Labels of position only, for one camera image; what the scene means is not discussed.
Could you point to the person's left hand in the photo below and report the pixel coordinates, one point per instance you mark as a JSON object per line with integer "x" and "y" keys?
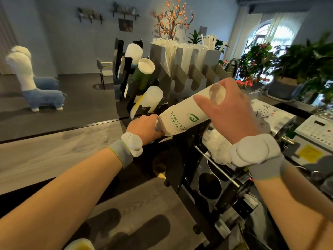
{"x": 141, "y": 128}

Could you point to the person's right hand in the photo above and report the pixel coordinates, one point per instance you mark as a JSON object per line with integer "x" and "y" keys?
{"x": 238, "y": 115}

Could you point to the person's right thumb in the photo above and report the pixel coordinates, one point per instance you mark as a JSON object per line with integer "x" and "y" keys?
{"x": 205, "y": 106}

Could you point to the person's left fingers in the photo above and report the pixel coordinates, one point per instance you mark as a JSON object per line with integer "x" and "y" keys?
{"x": 154, "y": 119}

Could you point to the sleeve of white paper cups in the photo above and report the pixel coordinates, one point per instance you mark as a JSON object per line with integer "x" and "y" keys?
{"x": 183, "y": 117}

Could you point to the person's left forearm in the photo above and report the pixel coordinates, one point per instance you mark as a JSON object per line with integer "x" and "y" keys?
{"x": 65, "y": 200}

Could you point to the person's right forearm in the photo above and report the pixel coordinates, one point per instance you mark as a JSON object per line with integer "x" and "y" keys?
{"x": 294, "y": 210}

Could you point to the translucent cup stack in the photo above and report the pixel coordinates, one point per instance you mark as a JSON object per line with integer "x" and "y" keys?
{"x": 148, "y": 100}

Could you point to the white tracker grey left wristband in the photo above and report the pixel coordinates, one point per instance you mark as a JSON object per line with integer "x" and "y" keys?
{"x": 131, "y": 144}

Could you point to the white tracker grey wristband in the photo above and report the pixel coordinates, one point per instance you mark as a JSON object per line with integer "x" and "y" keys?
{"x": 256, "y": 150}
{"x": 131, "y": 144}

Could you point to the grey metal straw holder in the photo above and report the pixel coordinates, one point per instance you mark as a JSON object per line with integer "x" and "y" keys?
{"x": 182, "y": 80}

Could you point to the crumpled clear plastic bag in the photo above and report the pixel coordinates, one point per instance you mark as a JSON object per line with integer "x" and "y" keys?
{"x": 217, "y": 147}

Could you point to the green cup stack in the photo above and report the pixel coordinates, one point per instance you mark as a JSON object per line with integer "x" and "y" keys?
{"x": 143, "y": 72}

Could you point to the curved metal faucet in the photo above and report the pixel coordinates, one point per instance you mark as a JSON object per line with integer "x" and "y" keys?
{"x": 231, "y": 65}

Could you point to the black cup dispenser rack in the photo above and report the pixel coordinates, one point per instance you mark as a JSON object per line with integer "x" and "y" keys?
{"x": 122, "y": 72}

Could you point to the bunch of white wrapped straws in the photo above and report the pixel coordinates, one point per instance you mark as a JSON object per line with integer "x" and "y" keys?
{"x": 186, "y": 53}

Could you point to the red flowering plant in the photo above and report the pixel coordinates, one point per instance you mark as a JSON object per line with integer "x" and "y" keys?
{"x": 255, "y": 63}

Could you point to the white tracker grey right wristband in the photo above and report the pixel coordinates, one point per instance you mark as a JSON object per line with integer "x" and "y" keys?
{"x": 256, "y": 150}

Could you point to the white printed sealing film cover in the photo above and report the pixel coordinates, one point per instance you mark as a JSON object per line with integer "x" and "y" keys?
{"x": 273, "y": 115}

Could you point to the white cup stack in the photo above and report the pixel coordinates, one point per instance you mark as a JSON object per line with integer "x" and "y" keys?
{"x": 134, "y": 53}

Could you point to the small green leafy plant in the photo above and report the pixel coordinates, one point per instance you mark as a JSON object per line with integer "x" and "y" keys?
{"x": 194, "y": 37}

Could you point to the grey chair with black legs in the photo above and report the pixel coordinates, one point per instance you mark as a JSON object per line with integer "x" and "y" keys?
{"x": 105, "y": 68}

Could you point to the black cup sealing machine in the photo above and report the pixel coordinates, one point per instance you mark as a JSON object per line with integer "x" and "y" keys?
{"x": 208, "y": 179}

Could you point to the pink blossom tree decoration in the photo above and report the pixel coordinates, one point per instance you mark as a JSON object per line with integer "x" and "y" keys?
{"x": 173, "y": 16}

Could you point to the large green potted plant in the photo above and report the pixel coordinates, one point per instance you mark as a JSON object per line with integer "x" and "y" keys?
{"x": 304, "y": 65}

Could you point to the white machine with keypad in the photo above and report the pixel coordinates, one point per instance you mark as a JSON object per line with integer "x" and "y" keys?
{"x": 316, "y": 135}

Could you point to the white blue alpaca-shaped seat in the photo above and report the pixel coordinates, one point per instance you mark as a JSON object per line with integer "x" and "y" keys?
{"x": 24, "y": 72}

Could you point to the yellow white rounded object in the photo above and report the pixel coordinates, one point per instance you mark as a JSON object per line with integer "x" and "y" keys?
{"x": 79, "y": 244}

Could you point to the dark wall picture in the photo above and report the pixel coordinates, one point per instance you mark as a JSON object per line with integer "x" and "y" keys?
{"x": 126, "y": 25}

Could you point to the black wall shelf with figurines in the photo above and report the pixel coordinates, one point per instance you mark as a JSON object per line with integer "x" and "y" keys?
{"x": 124, "y": 10}
{"x": 89, "y": 14}

